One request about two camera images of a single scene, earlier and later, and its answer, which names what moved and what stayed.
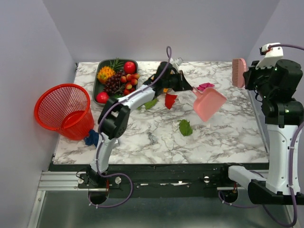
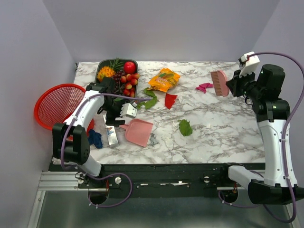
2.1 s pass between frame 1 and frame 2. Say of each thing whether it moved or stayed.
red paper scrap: stayed
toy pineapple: stayed
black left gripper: moved
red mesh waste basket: stayed
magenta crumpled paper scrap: stayed
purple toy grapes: stayed
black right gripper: moved
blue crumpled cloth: stayed
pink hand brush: moved
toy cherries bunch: stayed
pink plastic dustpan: moved
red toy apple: stayed
